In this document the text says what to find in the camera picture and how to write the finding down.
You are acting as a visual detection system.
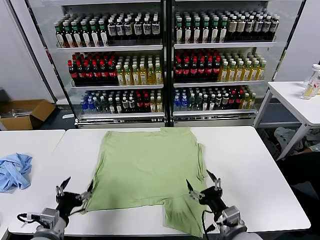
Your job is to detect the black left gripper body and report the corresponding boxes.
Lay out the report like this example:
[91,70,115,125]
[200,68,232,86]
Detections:
[55,191,86,222]

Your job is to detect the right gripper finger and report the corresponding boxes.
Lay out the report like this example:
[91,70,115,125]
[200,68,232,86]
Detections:
[185,178,204,201]
[205,169,223,193]

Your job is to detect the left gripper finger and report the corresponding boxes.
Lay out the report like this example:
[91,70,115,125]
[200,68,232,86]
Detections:
[75,179,95,202]
[55,176,72,200]

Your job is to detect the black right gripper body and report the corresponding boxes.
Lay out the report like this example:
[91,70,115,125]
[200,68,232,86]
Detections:
[198,186,229,214]

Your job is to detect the light green t-shirt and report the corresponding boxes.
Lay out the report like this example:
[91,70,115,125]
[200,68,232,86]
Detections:
[83,126,208,238]

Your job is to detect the pile of pale clothes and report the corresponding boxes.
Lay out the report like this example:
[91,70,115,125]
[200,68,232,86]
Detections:
[273,126,320,156]

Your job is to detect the person in black clothes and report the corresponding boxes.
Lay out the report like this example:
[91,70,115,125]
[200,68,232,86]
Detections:
[276,143,320,193]

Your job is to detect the crumpled light blue shirt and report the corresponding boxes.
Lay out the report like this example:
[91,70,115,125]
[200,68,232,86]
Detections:
[0,152,34,193]

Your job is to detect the dark laundry crate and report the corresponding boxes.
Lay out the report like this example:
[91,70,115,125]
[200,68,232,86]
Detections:
[258,128,282,162]

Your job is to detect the open cardboard box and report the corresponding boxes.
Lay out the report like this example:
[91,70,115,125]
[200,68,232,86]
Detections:
[0,98,57,131]

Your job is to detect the small red cap cola bottle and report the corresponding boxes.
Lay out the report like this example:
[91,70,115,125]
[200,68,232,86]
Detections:
[229,90,237,110]
[142,94,151,113]
[135,94,144,113]
[235,89,244,110]

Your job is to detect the bundle of metal rails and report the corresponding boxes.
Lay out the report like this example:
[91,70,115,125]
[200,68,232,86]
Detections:
[3,107,35,118]

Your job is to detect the green label yellow drink bottle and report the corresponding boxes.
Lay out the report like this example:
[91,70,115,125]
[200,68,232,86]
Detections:
[131,64,140,86]
[218,60,229,82]
[226,60,237,82]
[154,62,164,85]
[242,60,252,81]
[146,63,156,85]
[256,60,266,81]
[116,64,125,86]
[234,60,244,82]
[249,60,259,81]
[123,64,133,86]
[139,63,148,85]

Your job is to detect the white side table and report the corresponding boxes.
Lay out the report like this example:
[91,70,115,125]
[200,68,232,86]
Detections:
[252,81,320,161]

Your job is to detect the clear white cap plastic bottle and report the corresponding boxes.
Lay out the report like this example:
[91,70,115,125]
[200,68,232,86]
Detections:
[301,63,320,100]

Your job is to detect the white beverage shelf unit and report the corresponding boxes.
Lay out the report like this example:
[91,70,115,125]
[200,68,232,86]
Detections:
[41,0,167,130]
[171,0,281,128]

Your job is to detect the open glass cooler door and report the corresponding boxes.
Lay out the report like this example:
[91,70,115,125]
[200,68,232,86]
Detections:
[252,0,308,128]
[8,0,78,126]

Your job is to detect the green cap white label bottle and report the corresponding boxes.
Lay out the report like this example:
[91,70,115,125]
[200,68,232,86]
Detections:
[218,16,229,43]
[97,19,109,47]
[183,17,193,44]
[192,16,202,44]
[89,19,100,47]
[210,16,220,43]
[174,17,184,44]
[62,21,74,48]
[71,20,82,48]
[80,20,91,48]
[54,22,65,48]
[201,16,211,43]

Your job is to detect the white cap beige label bottle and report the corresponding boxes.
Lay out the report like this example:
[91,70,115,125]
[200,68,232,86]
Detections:
[236,15,247,42]
[227,15,238,42]

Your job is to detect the white cap navy label bottle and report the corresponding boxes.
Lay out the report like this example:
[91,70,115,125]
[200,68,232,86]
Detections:
[262,15,273,41]
[116,18,126,43]
[254,15,264,41]
[245,15,256,42]
[107,18,118,43]
[271,15,281,41]
[133,17,144,42]
[142,16,153,41]
[124,17,135,42]
[151,16,162,41]

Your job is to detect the silver right wrist camera block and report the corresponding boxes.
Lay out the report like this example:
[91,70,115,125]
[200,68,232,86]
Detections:
[221,205,243,226]

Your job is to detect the silver wrist camera block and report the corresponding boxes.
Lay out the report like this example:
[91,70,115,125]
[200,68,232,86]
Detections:
[39,206,60,227]
[221,205,243,226]

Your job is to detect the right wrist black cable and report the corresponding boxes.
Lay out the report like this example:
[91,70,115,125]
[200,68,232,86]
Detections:
[201,209,223,235]

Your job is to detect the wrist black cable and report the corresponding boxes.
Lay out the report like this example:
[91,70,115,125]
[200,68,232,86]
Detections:
[201,209,223,235]
[16,211,42,229]

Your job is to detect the silver left wrist camera block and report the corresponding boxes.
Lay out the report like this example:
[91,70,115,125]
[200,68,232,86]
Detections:
[39,206,60,227]

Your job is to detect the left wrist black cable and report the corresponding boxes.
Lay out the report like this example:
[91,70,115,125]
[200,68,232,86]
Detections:
[16,211,42,229]

